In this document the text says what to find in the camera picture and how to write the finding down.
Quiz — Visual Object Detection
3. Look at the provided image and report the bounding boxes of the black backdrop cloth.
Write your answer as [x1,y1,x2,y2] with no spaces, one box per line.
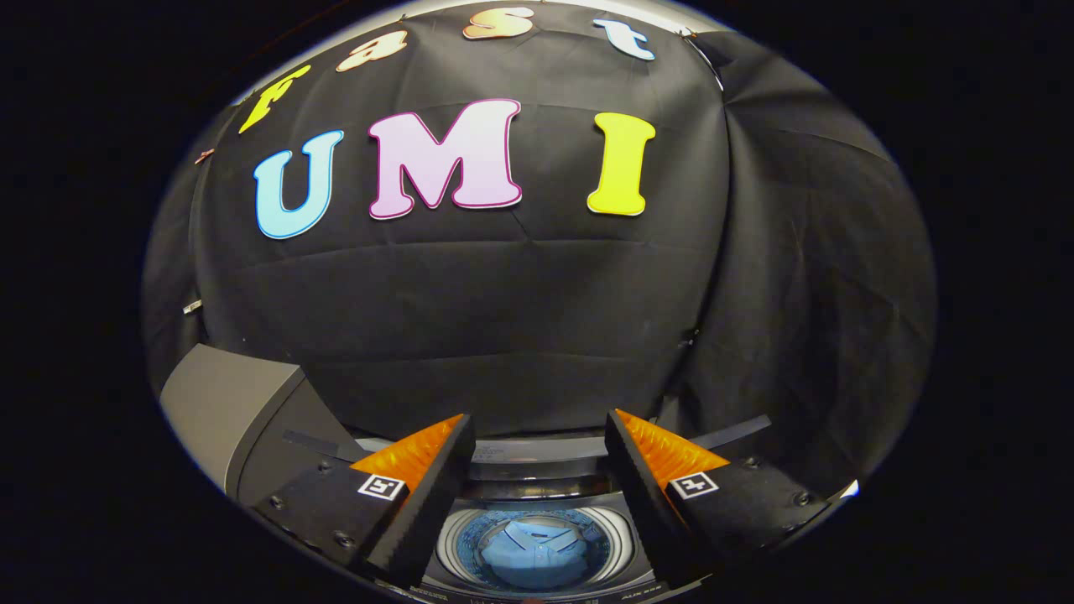
[141,0,936,496]

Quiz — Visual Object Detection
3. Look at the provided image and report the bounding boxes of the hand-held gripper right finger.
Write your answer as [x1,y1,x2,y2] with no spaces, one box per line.
[604,409,833,590]

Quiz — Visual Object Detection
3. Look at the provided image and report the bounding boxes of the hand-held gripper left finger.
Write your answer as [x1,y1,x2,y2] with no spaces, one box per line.
[250,413,477,591]

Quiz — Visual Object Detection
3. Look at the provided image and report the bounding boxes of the light blue polo shirt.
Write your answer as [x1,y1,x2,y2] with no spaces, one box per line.
[478,518,588,590]

